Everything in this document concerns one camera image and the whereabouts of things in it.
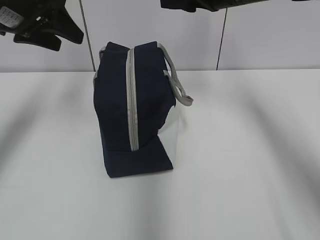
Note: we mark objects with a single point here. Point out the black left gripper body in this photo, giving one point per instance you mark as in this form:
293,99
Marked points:
15,15

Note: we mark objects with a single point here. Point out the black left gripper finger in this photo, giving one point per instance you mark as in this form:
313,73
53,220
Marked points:
59,22
41,39

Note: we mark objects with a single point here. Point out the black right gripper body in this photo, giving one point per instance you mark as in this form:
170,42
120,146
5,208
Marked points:
191,6

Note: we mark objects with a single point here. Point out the navy blue lunch bag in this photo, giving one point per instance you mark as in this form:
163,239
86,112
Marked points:
134,90

